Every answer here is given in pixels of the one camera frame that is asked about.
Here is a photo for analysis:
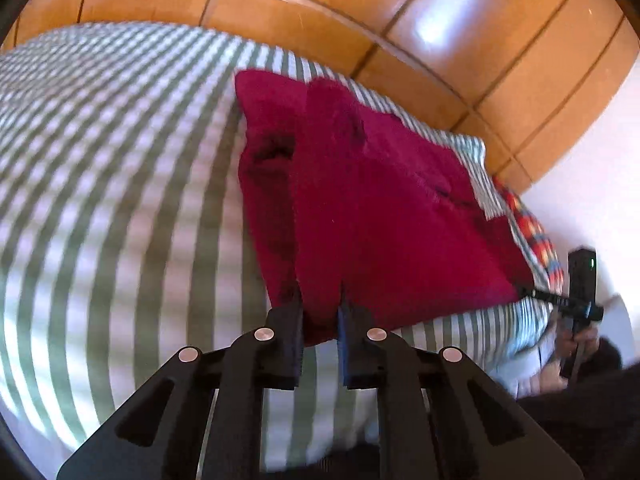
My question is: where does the dark red knit garment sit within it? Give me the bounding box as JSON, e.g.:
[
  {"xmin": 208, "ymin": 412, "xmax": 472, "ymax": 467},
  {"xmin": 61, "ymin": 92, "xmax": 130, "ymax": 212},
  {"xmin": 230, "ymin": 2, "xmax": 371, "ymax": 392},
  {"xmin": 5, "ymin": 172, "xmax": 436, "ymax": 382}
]
[{"xmin": 235, "ymin": 70, "xmax": 534, "ymax": 346}]

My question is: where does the person right hand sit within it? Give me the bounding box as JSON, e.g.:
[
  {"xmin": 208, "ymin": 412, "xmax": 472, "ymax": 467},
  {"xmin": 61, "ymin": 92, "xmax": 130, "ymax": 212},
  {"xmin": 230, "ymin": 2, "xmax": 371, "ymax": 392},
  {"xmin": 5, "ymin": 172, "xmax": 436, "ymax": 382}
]
[{"xmin": 553, "ymin": 318, "xmax": 600, "ymax": 364}]

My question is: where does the multicolour plaid pillow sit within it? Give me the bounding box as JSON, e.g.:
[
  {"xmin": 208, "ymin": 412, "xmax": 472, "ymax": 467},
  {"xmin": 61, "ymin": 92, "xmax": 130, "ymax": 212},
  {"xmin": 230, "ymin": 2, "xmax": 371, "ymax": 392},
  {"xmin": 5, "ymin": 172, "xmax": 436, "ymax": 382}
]
[{"xmin": 492, "ymin": 177, "xmax": 565, "ymax": 294}]

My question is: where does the green white checkered bedsheet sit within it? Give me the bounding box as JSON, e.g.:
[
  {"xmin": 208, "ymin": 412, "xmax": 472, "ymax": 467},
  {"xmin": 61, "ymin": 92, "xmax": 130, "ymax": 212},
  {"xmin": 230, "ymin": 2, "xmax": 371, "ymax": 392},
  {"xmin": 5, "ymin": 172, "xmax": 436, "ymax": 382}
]
[{"xmin": 0, "ymin": 22, "xmax": 564, "ymax": 474}]

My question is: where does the wooden panel headboard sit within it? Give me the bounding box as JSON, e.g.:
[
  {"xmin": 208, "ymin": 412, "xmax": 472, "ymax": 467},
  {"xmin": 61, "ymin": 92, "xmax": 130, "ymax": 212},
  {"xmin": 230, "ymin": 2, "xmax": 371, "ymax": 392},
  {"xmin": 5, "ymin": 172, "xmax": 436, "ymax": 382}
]
[{"xmin": 2, "ymin": 0, "xmax": 639, "ymax": 192}]

